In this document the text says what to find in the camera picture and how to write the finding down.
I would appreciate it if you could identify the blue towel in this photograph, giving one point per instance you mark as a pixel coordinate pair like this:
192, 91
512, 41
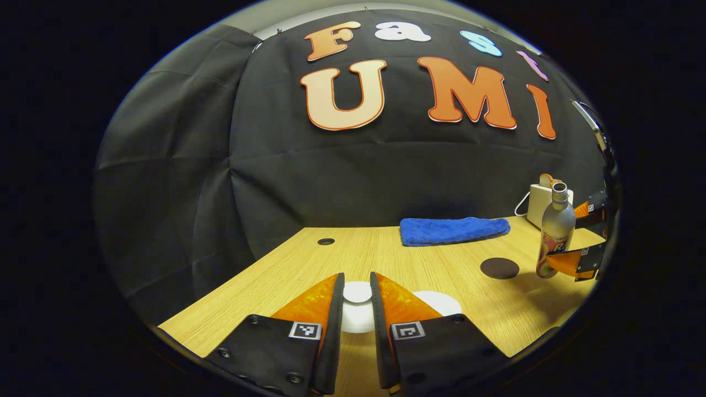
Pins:
452, 230

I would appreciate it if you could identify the white teacup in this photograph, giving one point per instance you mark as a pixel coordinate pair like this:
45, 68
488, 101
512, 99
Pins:
441, 302

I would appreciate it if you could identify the dark round coaster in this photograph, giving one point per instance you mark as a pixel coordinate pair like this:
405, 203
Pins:
499, 268

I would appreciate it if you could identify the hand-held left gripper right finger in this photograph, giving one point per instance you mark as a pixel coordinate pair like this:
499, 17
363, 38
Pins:
380, 342

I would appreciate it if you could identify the white toaster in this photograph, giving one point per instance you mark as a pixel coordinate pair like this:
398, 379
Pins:
536, 207

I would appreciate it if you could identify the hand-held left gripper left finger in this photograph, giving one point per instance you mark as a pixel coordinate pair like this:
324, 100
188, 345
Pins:
336, 331

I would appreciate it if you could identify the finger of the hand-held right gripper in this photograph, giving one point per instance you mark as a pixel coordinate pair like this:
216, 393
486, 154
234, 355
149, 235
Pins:
595, 209
587, 262

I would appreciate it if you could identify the toasted bread slice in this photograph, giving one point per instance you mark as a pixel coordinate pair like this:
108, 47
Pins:
547, 180

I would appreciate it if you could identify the black backdrop cloth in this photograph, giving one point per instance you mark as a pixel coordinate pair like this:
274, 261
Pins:
331, 176

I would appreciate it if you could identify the silver water bottle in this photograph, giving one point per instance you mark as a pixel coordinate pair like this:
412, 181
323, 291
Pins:
556, 231

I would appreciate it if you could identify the white teacup lid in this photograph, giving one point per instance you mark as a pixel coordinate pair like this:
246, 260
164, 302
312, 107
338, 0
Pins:
357, 292

